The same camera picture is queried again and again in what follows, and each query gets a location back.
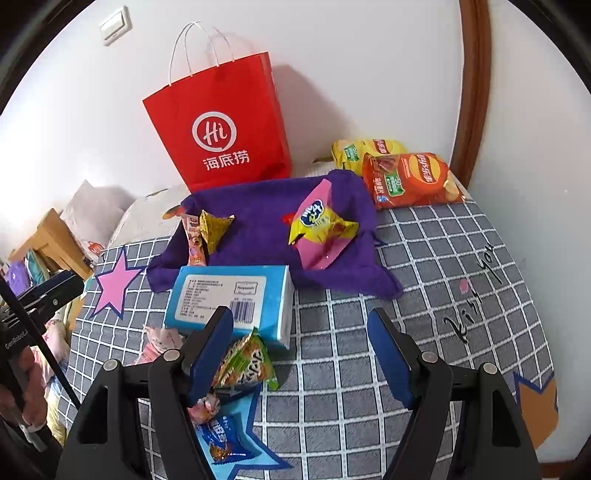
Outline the yellow chip bag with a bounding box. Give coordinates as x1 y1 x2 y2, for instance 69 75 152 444
331 137 409 176

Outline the blue tissue box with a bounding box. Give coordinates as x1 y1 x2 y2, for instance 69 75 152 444
164 264 295 350

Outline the red paper bag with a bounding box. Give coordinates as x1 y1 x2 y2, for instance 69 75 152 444
141 22 293 193

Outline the person's left hand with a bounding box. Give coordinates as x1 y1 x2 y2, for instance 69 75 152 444
21 348 49 430

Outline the pink and yellow snack packet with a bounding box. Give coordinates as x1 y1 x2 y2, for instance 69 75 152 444
287 179 360 273

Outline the pink striped snack packet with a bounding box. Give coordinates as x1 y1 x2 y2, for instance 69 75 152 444
181 213 206 267

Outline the orange paper star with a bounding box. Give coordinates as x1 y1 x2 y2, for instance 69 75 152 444
513 371 559 448

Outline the orange chip bag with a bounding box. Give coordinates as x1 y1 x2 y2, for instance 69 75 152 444
361 151 467 210

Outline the light wooden chair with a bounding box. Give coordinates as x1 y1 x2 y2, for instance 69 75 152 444
9 209 93 280

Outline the purple cloth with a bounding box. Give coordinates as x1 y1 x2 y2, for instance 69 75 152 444
147 169 403 300

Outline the green snack packet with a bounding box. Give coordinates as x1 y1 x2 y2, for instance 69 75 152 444
210 327 280 391

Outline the blue snack packet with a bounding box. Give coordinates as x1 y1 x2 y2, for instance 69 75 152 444
196 413 257 464

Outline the brown wooden door frame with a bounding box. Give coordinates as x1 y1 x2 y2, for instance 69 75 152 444
450 0 492 188

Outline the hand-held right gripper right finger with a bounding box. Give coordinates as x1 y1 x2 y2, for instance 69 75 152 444
367 307 541 480

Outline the blue paper star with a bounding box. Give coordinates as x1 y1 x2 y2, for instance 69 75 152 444
185 383 294 480

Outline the white light switch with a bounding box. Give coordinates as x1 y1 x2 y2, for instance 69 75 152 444
100 6 132 47

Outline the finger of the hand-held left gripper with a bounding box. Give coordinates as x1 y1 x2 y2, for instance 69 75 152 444
9 270 85 324

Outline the grey checked tablecloth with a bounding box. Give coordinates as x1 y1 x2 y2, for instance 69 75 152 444
65 198 559 480

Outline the white plastic bag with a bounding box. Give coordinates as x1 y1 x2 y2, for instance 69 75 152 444
60 180 137 259

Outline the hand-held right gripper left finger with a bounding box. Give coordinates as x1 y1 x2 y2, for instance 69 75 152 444
55 305 235 480

